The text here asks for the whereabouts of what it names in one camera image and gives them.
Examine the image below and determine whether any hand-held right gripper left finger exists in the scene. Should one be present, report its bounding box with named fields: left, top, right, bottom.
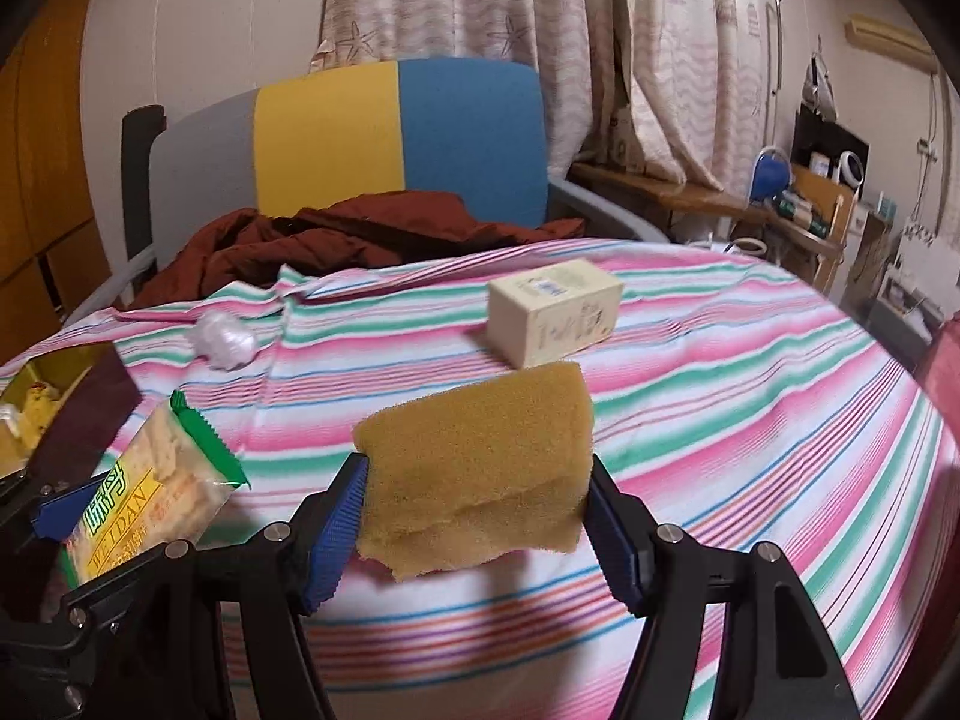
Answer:
left=191, top=453, right=371, bottom=720

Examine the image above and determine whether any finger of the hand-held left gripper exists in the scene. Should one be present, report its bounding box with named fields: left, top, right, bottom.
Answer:
left=0, top=347, right=145, bottom=542
left=0, top=542, right=197, bottom=720

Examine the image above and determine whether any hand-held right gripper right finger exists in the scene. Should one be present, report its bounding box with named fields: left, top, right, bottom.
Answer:
left=588, top=456, right=861, bottom=720

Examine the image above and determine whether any gold metal tray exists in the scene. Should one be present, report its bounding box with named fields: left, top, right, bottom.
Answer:
left=0, top=345, right=118, bottom=482

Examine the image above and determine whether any green yellow cracker packet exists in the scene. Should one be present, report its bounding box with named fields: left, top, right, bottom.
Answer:
left=63, top=388, right=249, bottom=588

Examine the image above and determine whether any tan sponge block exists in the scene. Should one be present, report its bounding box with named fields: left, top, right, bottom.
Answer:
left=352, top=360, right=596, bottom=581

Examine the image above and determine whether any yellow crochet hat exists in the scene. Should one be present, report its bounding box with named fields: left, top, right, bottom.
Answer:
left=19, top=382, right=65, bottom=445

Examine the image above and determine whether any white plastic wad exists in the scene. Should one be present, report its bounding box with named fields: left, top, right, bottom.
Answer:
left=190, top=310, right=260, bottom=371

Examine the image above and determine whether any striped tablecloth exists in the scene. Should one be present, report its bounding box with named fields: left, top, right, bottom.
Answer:
left=0, top=238, right=960, bottom=720

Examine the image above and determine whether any beige cardboard box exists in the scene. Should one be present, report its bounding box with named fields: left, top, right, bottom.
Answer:
left=487, top=258, right=626, bottom=371

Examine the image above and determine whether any wooden wardrobe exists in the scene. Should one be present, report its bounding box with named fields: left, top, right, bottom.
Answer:
left=0, top=15, right=115, bottom=362

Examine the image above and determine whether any dark red jacket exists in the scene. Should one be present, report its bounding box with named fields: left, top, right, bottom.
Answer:
left=135, top=190, right=587, bottom=310

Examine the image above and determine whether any wooden side desk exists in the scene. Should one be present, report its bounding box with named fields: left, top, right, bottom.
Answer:
left=565, top=160, right=850, bottom=265

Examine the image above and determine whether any pink quilted cushion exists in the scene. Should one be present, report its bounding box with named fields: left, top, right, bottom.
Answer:
left=918, top=313, right=960, bottom=432

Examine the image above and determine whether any grey yellow blue chair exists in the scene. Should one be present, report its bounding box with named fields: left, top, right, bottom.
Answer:
left=60, top=58, right=670, bottom=325

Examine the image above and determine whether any printed cardboard box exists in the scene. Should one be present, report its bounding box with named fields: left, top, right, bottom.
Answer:
left=607, top=108, right=647, bottom=171

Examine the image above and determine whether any white appliance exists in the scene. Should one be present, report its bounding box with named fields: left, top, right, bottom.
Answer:
left=876, top=216, right=947, bottom=317

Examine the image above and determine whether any black shelf unit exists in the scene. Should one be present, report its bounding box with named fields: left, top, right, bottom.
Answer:
left=790, top=101, right=872, bottom=182

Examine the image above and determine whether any white steam iron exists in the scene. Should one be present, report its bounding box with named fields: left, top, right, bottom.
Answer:
left=802, top=51, right=839, bottom=122

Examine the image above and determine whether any metal hanger stand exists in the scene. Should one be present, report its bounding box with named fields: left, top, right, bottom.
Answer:
left=763, top=0, right=816, bottom=145

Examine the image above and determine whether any pink patterned curtain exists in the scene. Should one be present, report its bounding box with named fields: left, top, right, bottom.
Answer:
left=310, top=0, right=767, bottom=194

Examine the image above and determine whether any beige air conditioner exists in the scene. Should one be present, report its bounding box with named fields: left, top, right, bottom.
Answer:
left=845, top=14, right=939, bottom=77

